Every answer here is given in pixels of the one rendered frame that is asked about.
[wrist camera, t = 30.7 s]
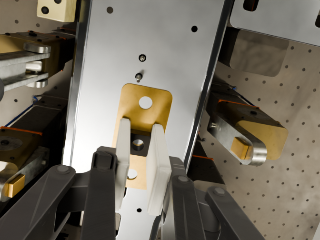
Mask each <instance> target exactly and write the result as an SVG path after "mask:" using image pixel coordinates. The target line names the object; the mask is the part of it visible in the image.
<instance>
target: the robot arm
mask: <svg viewBox="0 0 320 240"><path fill-rule="evenodd" d="M129 167H130V120H129V119H125V118H122V119H120V124H119V130H118V135H117V141H116V146H115V148H113V147H106V146H100V147H98V148H97V150H96V152H94V153H93V155H92V160H91V167H90V170H89V171H87V172H82V173H76V170H75V169H74V168H73V167H72V166H69V165H64V164H60V165H55V166H52V167H51V168H50V169H49V170H48V171H47V172H46V173H45V174H44V175H43V176H42V177H41V178H40V179H39V180H38V181H37V182H36V183H35V184H34V185H33V186H32V187H31V188H30V189H29V190H28V191H27V192H26V193H25V194H24V195H23V196H22V197H21V198H20V199H19V200H18V201H17V202H16V203H15V204H14V205H13V206H12V207H11V208H10V209H9V210H8V211H7V212H6V213H5V214H4V215H3V216H2V217H1V218H0V240H55V239H56V237H57V236H58V234H59V233H60V231H61V229H62V228H63V226H64V225H65V223H66V221H67V220H68V218H69V217H70V213H71V212H77V211H84V213H83V220H82V227H81V233H80V240H116V211H119V209H121V206H122V201H123V196H124V191H125V187H126V182H127V177H128V172H129ZM146 180H147V213H149V215H154V216H159V215H161V211H162V208H163V213H162V216H161V220H160V225H159V229H161V240H265V238H264V237H263V236H262V234H261V233H260V232H259V231H258V229H257V228H256V227H255V225H254V224H253V223H252V222H251V220H250V219H249V218H248V216H247V215H246V214H245V212H244V211H243V210H242V209H241V207H240V206H239V205H238V204H237V202H236V201H235V200H234V198H233V197H232V196H231V195H230V194H229V193H228V192H227V191H226V190H225V189H223V188H221V187H216V186H210V187H208V189H207V192H205V191H202V190H199V189H197V188H195V186H194V183H193V181H192V180H191V179H190V178H188V177H187V173H186V171H185V167H184V164H183V161H182V160H181V159H180V158H178V157H173V156H169V155H168V150H167V145H166V140H165V135H164V130H163V127H162V125H160V124H154V125H153V127H152V131H151V140H150V146H149V151H148V155H147V157H146Z"/></svg>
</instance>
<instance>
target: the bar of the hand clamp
mask: <svg viewBox="0 0 320 240"><path fill-rule="evenodd" d="M49 57H50V52H49V53H37V52H32V51H28V50H22V51H14V52H6V53H0V101H1V100H2V98H3V95H4V92H6V91H9V90H12V89H15V88H18V87H21V86H24V85H27V84H30V83H33V82H36V81H39V80H42V79H45V78H47V77H48V74H49V73H48V72H41V71H39V73H32V72H30V71H26V62H29V61H34V60H41V59H46V58H49Z"/></svg>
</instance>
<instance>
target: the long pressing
mask: <svg viewBox="0 0 320 240"><path fill-rule="evenodd" d="M233 1H234V0H80V2H79V11H78V19H77V27H76V36H75V44H74V53H73V61H72V70H71V78H70V90H69V98H68V106H67V115H66V123H65V132H64V140H63V149H62V157H61V164H64V165H69V166H72V167H73V168H74V169H75V170H76V173H82V172H87V171H89V170H90V167H91V160H92V155H93V153H94V152H96V150H97V148H98V147H100V146H106V147H111V146H112V140H113V134H114V129H115V123H116V118H117V112H118V107H119V101H120V94H121V89H122V87H123V86H124V85H125V84H127V83H133V84H138V85H143V86H148V87H153V88H158V89H163V90H168V91H169V92H170V93H171V94H172V97H173V101H172V105H171V109H170V114H169V118H168V123H167V127H166V131H165V140H166V145H167V150H168V155H169V156H173V157H178V158H180V159H181V160H182V161H183V164H184V167H185V171H186V173H187V172H188V168H189V164H190V160H191V157H192V153H193V149H194V146H195V142H196V138H197V135H198V131H199V127H200V123H201V119H202V115H203V112H204V108H205V105H206V101H207V97H208V94H209V90H210V86H211V82H212V78H213V75H214V71H215V68H216V64H217V60H218V57H219V53H220V49H221V45H222V41H223V38H224V34H225V30H226V27H227V23H228V19H229V16H230V11H231V7H232V4H233ZM107 7H112V8H113V13H111V14H109V13H107ZM192 26H197V28H198V30H197V31H196V32H192V31H191V28H192ZM141 54H144V55H145V56H146V60H145V61H144V62H141V61H140V60H139V56H140V55H141ZM137 73H141V74H142V79H141V80H140V82H139V83H137V80H136V78H135V75H136V74H137ZM138 208H140V209H142V211H141V212H137V209H138ZM116 213H118V214H120V222H119V227H118V232H117V234H116V240H156V238H157V235H158V231H159V225H160V220H161V216H162V213H163V208H162V211H161V215H159V216H154V215H149V213H147V190H140V189H134V188H128V187H126V191H125V195H124V196H123V201H122V206H121V209H119V211H116Z"/></svg>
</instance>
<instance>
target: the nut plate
mask: <svg viewBox="0 0 320 240"><path fill-rule="evenodd" d="M142 97H149V98H150V99H151V100H152V105H151V106H150V107H149V108H147V109H144V108H142V107H141V106H140V105H139V101H140V99H141V98H142ZM172 101H173V97H172V94H171V93H170V92H169V91H168V90H163V89H158V88H153V87H148V86H143V85H138V84H133V83H127V84H125V85H124V86H123V87H122V89H121V94H120V101H119V107H118V112H117V118H116V123H115V129H114V134H113V140H112V146H111V147H113V148H115V146H116V141H117V135H118V130H119V124H120V119H122V118H125V119H129V120H130V167H129V169H133V170H136V172H137V176H136V177H135V178H132V179H131V178H128V177H127V182H126V187H128V188H134V189H140V190H147V180H146V157H147V155H148V151H149V146H150V140H151V131H152V127H153V125H154V124H160V125H162V127H163V130H164V133H165V131H166V127H167V123H168V118H169V114H170V109H171V105H172ZM134 140H141V141H143V143H141V144H135V143H134V142H133V141H134Z"/></svg>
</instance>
